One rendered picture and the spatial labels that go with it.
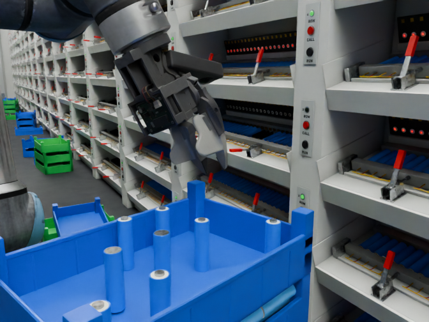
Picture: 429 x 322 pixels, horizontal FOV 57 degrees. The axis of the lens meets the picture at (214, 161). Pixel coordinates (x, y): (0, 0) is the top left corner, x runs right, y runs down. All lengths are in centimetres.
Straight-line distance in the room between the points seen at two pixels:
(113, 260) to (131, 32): 29
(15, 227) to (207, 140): 67
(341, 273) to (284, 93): 42
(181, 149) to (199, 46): 90
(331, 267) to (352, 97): 38
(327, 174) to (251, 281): 52
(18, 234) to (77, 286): 64
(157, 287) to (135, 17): 34
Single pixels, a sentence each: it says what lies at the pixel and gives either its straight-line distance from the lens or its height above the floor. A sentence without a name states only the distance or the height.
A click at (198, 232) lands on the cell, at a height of 53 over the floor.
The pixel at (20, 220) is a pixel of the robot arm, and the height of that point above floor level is 35.
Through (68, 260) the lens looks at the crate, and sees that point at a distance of 50.
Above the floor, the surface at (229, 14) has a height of 87.
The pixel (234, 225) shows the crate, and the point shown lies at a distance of 56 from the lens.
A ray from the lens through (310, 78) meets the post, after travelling 88.
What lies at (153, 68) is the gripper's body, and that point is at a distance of 55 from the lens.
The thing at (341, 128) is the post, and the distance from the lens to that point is 90.
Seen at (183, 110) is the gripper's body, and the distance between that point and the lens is 54.
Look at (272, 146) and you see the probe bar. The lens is 106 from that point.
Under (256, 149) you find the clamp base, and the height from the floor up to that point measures 51.
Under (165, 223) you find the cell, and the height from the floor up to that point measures 53.
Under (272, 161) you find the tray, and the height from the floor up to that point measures 49.
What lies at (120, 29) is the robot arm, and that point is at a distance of 55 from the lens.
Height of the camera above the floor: 72
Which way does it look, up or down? 13 degrees down
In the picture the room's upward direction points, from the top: straight up
